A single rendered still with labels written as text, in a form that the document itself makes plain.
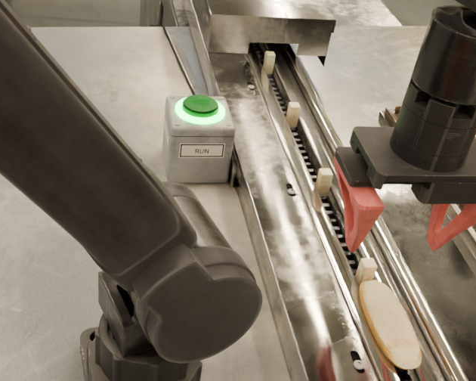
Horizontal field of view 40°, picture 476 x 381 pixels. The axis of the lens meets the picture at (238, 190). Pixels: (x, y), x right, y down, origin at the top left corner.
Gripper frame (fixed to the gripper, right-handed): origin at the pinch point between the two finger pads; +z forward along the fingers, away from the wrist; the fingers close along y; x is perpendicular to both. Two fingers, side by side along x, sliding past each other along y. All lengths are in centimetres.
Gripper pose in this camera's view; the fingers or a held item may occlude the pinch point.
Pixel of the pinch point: (394, 239)
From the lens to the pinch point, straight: 57.0
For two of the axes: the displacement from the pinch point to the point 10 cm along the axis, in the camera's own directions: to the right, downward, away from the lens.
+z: -1.3, 7.9, 6.0
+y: -9.8, 0.0, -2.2
